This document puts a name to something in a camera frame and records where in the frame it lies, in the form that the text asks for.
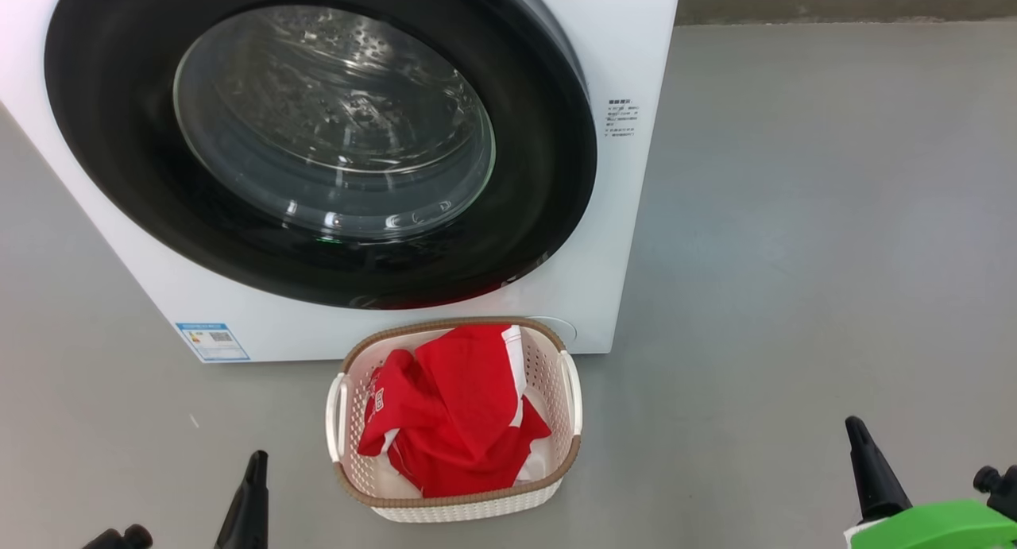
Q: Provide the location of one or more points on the small printed text label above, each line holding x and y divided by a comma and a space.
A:
621, 117

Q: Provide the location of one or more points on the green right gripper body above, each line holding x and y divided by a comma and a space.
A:
937, 529

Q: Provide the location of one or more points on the white front-load washing machine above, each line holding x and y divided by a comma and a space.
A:
620, 239

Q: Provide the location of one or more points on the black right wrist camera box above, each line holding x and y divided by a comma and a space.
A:
999, 489

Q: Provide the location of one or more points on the black round glass washer door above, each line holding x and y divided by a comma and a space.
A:
119, 136

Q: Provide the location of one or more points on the stainless steel washing machine drum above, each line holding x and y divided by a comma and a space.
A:
334, 112

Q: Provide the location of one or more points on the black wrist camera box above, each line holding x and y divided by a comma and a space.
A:
999, 489
119, 539

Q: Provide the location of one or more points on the cream laundry basket brown rim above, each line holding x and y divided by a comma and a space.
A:
477, 509

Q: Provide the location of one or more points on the red and white garment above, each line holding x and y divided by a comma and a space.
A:
461, 406

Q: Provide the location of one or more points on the round white filter cover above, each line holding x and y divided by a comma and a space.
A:
566, 330

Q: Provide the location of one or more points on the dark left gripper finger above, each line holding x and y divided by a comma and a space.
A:
248, 509

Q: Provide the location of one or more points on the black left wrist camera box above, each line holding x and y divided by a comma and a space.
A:
119, 539

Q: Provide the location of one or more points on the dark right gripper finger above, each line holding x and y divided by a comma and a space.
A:
874, 477

